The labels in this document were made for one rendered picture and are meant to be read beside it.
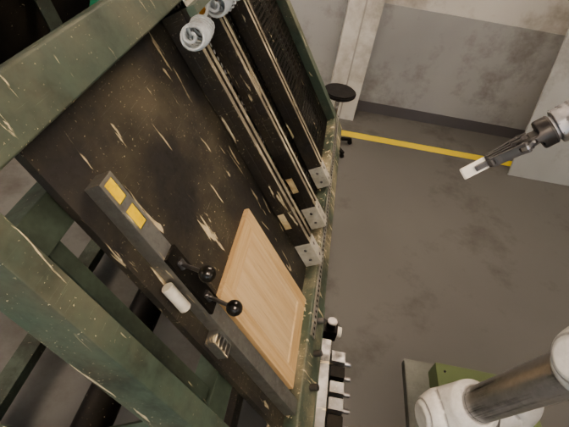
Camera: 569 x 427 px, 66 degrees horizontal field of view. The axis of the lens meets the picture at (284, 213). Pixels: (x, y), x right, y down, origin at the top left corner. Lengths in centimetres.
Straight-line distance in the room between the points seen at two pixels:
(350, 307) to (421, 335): 47
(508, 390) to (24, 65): 122
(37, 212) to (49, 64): 26
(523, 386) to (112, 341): 91
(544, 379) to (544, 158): 375
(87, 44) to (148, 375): 63
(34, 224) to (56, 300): 17
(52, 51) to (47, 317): 44
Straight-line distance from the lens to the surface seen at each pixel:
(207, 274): 94
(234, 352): 124
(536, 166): 479
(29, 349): 259
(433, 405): 147
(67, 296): 81
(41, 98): 82
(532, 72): 508
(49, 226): 92
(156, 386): 94
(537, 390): 121
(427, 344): 294
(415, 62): 477
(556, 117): 126
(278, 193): 161
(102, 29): 101
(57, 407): 260
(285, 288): 160
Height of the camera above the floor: 228
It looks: 42 degrees down
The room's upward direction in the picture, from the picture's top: 10 degrees clockwise
